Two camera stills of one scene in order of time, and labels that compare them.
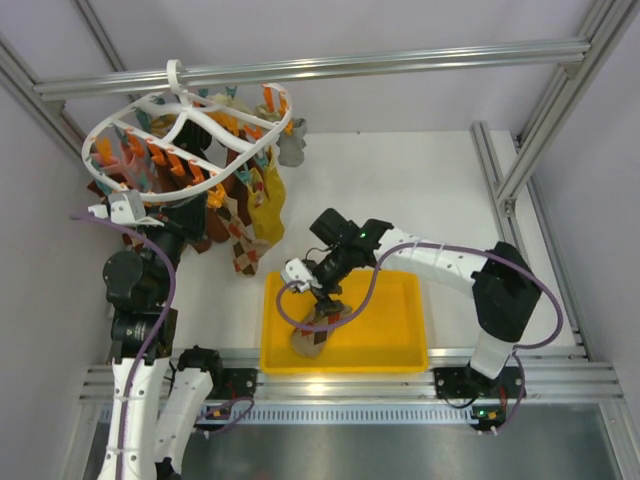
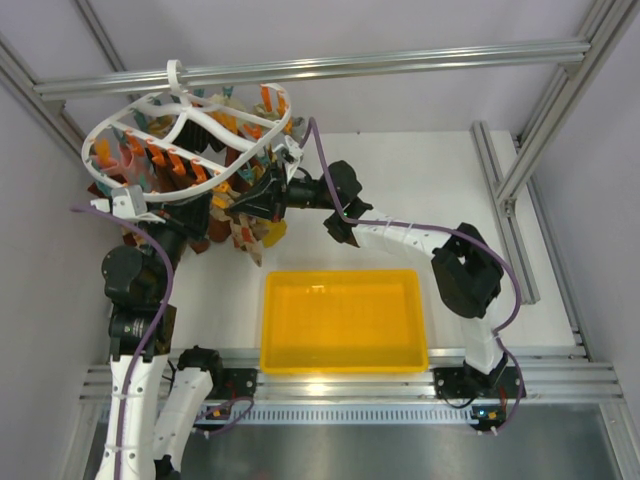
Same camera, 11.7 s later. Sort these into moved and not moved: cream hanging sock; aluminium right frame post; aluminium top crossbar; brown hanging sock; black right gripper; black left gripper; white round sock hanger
Moved: black right gripper
Not moved: aluminium top crossbar; cream hanging sock; black left gripper; white round sock hanger; aluminium right frame post; brown hanging sock
